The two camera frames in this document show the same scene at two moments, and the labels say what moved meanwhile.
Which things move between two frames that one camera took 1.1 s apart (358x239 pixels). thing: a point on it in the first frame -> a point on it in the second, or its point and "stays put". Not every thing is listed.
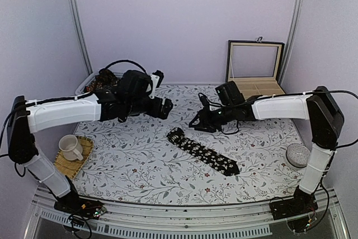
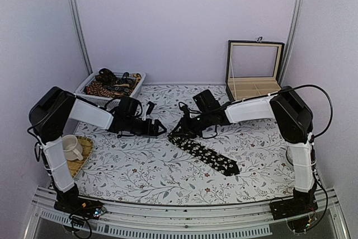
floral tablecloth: x=134 y=160 stays put
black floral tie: x=220 y=164 stays put
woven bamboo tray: x=71 y=168 stays put
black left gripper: x=158 y=112 -> x=152 y=131
